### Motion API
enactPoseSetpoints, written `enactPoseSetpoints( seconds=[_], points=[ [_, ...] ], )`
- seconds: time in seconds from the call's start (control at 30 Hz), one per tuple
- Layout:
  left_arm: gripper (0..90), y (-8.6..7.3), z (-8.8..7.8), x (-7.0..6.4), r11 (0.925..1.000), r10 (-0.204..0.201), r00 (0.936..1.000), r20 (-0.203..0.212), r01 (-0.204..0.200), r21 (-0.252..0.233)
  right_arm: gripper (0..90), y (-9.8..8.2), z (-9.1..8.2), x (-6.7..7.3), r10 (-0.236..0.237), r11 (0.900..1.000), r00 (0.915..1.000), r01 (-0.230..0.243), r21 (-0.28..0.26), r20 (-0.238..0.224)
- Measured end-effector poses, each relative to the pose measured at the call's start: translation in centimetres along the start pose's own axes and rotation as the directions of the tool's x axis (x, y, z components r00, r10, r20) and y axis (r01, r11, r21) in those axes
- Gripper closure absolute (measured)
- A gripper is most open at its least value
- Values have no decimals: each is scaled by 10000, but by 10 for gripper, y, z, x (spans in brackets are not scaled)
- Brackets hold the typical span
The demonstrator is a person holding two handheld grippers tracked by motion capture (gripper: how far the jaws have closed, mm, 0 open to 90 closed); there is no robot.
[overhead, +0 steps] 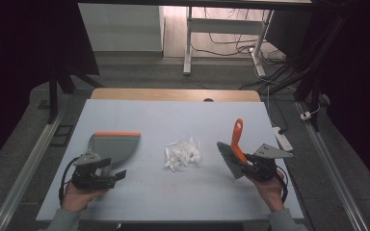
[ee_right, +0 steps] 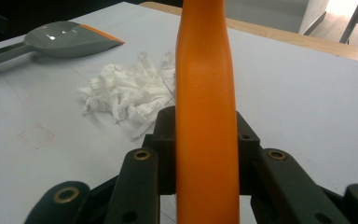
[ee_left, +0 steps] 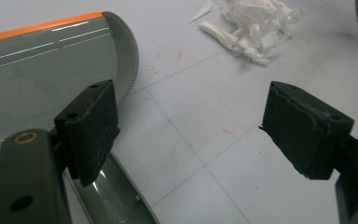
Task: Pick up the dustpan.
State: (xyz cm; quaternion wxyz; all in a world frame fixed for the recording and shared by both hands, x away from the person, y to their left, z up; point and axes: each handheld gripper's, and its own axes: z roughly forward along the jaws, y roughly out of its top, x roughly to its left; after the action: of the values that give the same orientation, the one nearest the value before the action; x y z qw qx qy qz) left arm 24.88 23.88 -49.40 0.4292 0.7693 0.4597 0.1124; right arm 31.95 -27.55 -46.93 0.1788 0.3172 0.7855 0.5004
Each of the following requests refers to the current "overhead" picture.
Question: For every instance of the white desk frame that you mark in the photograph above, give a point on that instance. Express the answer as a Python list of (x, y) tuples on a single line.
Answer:
[(224, 25)]

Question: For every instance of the small white adapter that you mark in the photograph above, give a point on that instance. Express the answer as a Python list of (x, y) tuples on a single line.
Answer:
[(305, 115)]

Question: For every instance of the black metal stand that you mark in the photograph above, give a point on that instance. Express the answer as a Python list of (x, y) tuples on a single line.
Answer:
[(313, 80)]

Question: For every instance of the grey dustpan with orange edge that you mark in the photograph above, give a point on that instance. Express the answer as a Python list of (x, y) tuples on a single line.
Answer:
[(117, 147)]

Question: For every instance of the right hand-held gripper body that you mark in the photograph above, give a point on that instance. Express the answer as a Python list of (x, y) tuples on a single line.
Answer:
[(265, 160)]

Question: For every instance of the white power strip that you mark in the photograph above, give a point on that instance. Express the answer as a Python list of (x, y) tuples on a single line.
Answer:
[(282, 138)]

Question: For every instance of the white cabinet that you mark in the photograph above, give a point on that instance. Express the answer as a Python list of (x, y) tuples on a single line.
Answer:
[(120, 27)]

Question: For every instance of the black tripod stand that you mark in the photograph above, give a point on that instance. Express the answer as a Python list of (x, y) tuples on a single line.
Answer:
[(54, 93)]

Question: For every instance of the pile of white paper scraps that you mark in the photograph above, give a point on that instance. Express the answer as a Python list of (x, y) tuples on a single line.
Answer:
[(183, 154)]

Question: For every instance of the person's right hand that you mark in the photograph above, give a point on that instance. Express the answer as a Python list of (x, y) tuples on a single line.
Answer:
[(269, 192)]

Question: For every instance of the person's left hand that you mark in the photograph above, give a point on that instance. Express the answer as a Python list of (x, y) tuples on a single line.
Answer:
[(77, 196)]

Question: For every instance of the wooden table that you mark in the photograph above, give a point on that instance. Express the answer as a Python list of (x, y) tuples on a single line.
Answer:
[(173, 95)]

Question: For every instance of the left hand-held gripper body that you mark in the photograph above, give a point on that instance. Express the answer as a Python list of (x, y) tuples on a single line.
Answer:
[(85, 176)]

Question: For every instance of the aluminium rail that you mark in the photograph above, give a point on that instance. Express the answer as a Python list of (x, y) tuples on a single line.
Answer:
[(24, 173), (332, 170)]

